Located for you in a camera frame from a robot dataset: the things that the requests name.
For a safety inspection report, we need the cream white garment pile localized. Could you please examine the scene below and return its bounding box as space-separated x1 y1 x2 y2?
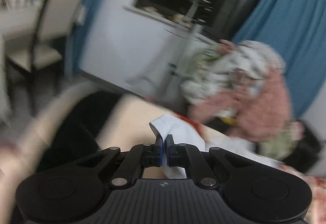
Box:
181 40 286 104

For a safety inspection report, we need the black armchair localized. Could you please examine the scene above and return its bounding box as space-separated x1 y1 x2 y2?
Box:
281 120 325 173

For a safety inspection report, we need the white t-shirt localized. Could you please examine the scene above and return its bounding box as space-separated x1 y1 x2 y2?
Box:
149 114 281 170

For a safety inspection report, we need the white dressing table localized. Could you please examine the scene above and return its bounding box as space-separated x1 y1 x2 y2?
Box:
1 5 40 124

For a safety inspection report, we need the pink fluffy blanket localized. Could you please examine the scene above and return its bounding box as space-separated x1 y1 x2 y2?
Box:
188 68 292 142

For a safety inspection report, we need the green patterned blanket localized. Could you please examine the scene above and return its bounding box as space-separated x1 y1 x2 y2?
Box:
186 44 221 75

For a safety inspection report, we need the right blue curtain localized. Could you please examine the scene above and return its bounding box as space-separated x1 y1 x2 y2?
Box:
232 0 325 118

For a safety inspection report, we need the striped fleece blanket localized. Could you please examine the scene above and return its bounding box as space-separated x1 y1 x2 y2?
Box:
0 83 326 224

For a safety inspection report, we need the white and black chair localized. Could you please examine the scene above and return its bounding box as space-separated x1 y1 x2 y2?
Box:
6 0 82 116

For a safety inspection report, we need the white garment steamer stand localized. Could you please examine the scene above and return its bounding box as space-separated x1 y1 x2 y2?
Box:
126 0 213 98

